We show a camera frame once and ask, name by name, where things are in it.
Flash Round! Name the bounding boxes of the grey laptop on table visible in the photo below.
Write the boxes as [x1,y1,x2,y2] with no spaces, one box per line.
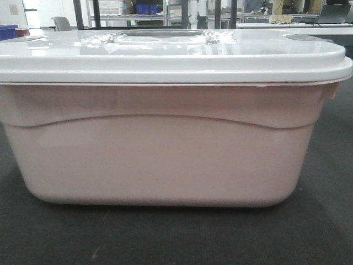
[317,4,351,24]

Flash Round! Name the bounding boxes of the blue bin far left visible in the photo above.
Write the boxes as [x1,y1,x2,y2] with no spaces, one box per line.
[0,24,18,41]

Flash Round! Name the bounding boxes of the white background table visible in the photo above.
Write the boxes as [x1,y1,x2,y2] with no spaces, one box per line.
[237,23,352,35]

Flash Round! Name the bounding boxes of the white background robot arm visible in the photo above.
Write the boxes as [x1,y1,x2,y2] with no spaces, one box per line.
[188,0,207,29]

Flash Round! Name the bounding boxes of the black metal frame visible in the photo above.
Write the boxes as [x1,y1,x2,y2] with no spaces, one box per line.
[85,1,243,29]

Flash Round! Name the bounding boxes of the white basket on background shelf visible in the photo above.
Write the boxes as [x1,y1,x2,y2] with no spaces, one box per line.
[99,0,123,15]

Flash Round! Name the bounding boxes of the grey office chair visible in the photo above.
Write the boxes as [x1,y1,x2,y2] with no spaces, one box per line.
[51,16,72,31]

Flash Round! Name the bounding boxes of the blue bin on background shelf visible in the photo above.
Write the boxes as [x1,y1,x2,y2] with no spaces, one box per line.
[136,4,157,15]

